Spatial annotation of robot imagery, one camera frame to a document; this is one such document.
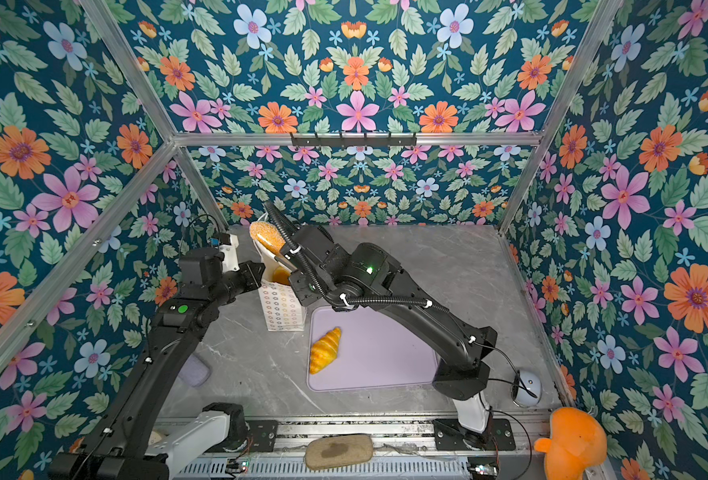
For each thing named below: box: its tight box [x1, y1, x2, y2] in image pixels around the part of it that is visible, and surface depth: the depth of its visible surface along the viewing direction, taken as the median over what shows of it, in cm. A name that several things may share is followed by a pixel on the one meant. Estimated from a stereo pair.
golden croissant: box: [309, 327, 341, 375], surface depth 86 cm
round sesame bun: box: [249, 221, 286, 256], surface depth 69 cm
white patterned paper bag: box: [252, 239, 307, 332], surface depth 81 cm
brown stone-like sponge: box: [305, 434, 374, 470], surface depth 70 cm
